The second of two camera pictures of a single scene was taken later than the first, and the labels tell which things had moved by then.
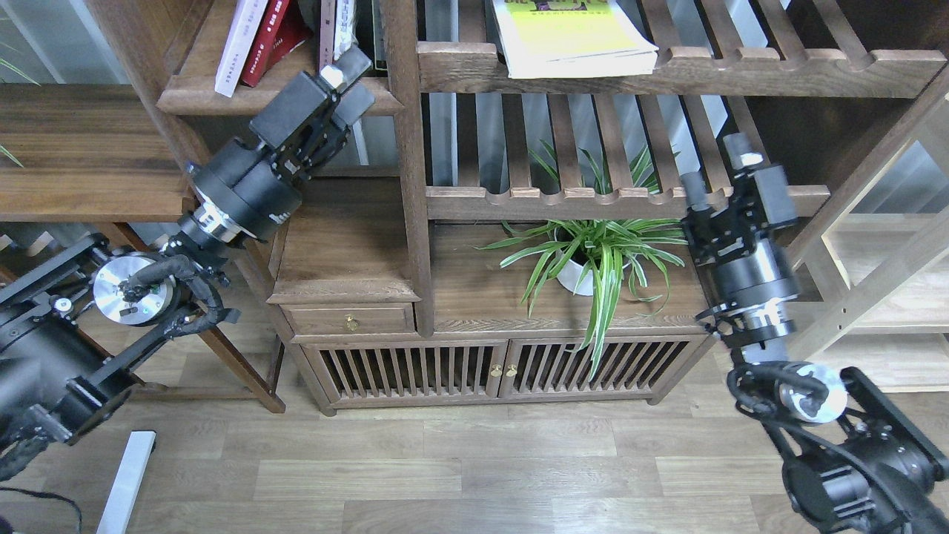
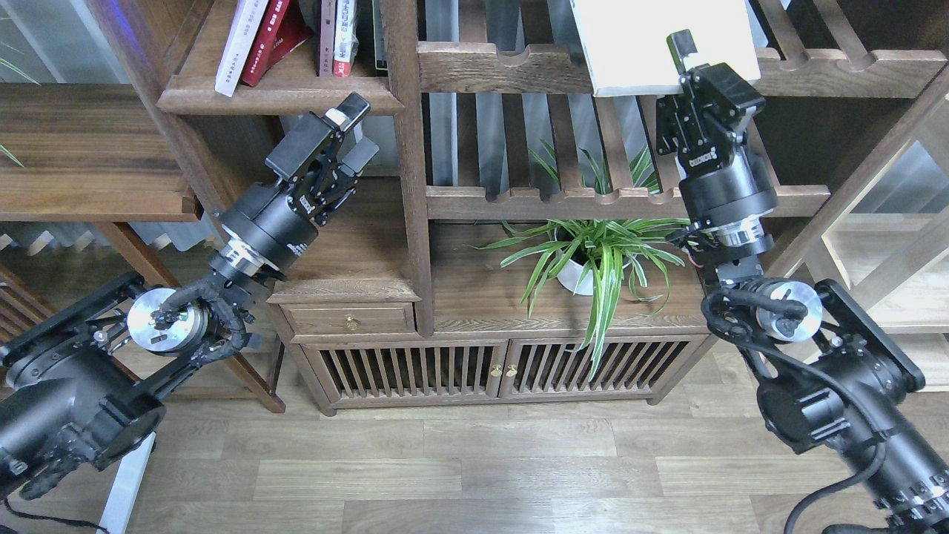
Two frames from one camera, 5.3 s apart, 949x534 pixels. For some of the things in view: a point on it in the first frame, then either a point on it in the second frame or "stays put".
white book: x=242 y=29 stays put
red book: x=280 y=35 stays put
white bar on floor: x=116 y=517 stays put
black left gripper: x=253 y=185 -> x=270 y=224
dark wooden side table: x=98 y=153 stays put
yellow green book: x=559 y=38 -> x=627 y=53
